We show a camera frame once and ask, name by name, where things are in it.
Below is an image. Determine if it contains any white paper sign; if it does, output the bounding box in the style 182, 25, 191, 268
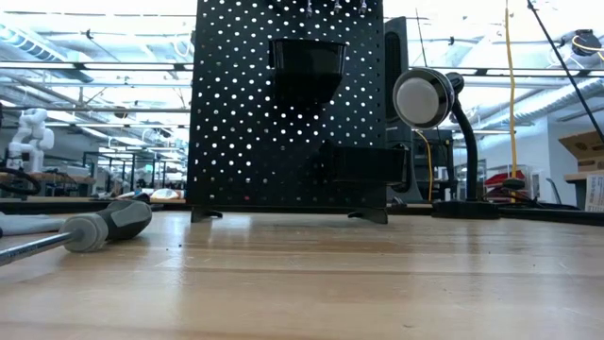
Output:
584, 174, 604, 213

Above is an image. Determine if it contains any wood topped steel workbench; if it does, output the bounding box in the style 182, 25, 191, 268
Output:
563, 170, 604, 213

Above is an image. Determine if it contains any cardboard box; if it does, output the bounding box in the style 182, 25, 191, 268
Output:
558, 130, 604, 174

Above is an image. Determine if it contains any shallow black plastic bin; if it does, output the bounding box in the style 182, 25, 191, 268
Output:
320, 140, 408, 186

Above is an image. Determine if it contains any black ceiling cable reel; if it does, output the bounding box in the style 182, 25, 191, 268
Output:
570, 28, 604, 58

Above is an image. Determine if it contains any black gooseneck desk lamp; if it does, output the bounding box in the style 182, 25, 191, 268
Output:
392, 67, 501, 221

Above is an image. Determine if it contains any black metal pegboard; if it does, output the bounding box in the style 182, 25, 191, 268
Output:
187, 0, 391, 226

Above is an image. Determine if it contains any red storage bins shelf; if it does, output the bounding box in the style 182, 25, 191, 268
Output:
484, 169, 514, 188

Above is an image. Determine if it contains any deep black plastic bin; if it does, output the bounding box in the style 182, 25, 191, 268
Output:
268, 38, 347, 106

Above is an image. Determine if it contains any long taut black cable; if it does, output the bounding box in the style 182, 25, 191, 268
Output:
526, 0, 604, 143

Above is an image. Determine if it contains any grey black handled screwdriver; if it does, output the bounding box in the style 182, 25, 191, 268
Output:
0, 200, 154, 268

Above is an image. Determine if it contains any yellow cable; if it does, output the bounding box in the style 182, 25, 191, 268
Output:
413, 0, 519, 202

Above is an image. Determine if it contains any blue striped work glove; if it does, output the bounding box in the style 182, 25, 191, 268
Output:
0, 212, 67, 237

